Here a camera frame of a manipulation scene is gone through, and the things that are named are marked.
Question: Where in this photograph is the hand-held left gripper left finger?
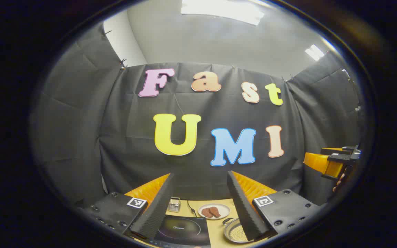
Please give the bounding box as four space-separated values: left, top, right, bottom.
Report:
76 173 175 241

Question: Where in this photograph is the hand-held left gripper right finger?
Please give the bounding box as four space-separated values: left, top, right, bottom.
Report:
227 170 325 241

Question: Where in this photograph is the black induction cooktop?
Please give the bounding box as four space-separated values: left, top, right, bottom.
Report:
150 214 212 248

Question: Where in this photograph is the pile of soybeans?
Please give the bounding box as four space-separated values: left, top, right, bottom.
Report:
229 223 251 242

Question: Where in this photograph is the white round plate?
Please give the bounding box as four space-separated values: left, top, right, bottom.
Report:
197 203 231 220

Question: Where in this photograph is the black backdrop cloth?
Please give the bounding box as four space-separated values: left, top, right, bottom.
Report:
30 21 366 211

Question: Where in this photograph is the small ceiling light panel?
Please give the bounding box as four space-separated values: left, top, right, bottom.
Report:
305 44 325 61

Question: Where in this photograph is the large ceiling light panel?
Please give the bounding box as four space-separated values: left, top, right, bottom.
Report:
181 0 265 27

